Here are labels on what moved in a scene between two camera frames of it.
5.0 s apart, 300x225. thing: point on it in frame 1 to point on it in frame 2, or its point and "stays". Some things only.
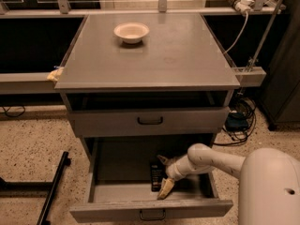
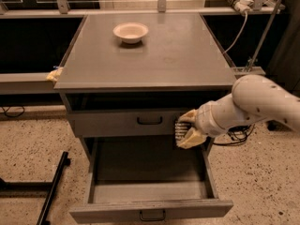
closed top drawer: [149, 122] stays
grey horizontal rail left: [26, 82] stays
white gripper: [172, 171] to [204, 118]
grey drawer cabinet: [145, 85] stays
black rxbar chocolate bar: [157, 175] to [181, 128]
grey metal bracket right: [250, 76] stays
